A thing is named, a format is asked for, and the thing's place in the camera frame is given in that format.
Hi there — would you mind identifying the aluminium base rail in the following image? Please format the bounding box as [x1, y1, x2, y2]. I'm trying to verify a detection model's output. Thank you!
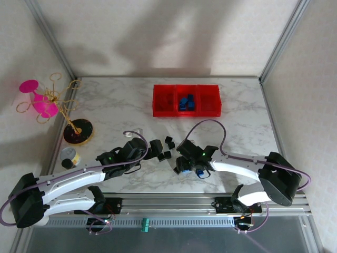
[47, 193, 311, 218]

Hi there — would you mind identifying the black controller board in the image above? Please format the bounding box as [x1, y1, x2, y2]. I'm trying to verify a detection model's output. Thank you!
[86, 217, 111, 231]
[235, 216, 254, 229]

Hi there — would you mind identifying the aluminium frame post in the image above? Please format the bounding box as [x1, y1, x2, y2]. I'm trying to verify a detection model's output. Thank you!
[259, 0, 313, 84]
[24, 0, 80, 81]

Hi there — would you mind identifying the aluminium table back rail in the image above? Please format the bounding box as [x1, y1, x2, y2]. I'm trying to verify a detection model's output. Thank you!
[75, 75, 262, 80]

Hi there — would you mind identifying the silver tin can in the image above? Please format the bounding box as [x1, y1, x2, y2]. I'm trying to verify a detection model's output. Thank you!
[60, 147, 82, 166]

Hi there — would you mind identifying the pink wine glass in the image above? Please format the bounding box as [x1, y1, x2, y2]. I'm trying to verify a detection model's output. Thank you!
[18, 80, 59, 119]

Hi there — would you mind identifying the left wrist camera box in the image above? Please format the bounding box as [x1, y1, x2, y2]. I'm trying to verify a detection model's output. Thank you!
[123, 128, 145, 139]

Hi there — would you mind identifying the grey slotted cable duct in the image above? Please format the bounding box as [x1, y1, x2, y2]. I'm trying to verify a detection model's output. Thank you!
[47, 216, 236, 227]

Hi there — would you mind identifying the gold wire rack black base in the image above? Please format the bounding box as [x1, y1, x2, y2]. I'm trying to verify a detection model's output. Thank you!
[16, 72, 95, 146]

